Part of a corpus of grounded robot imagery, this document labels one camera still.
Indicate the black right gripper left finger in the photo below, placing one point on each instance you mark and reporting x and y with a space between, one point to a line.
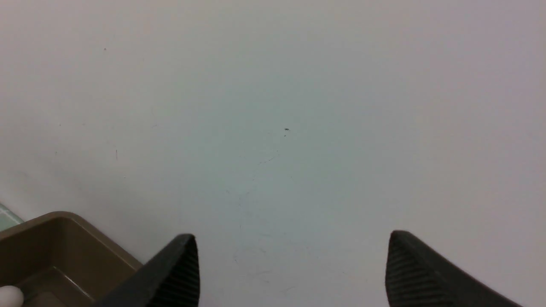
170 279

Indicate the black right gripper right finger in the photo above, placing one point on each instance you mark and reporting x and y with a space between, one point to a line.
418 276

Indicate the white ping-pong ball dark smudge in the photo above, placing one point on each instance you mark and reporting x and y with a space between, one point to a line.
11 296

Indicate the olive green plastic bin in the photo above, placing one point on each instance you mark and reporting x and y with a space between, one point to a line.
61 260

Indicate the green checkered table mat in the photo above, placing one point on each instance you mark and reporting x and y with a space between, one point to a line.
8 219

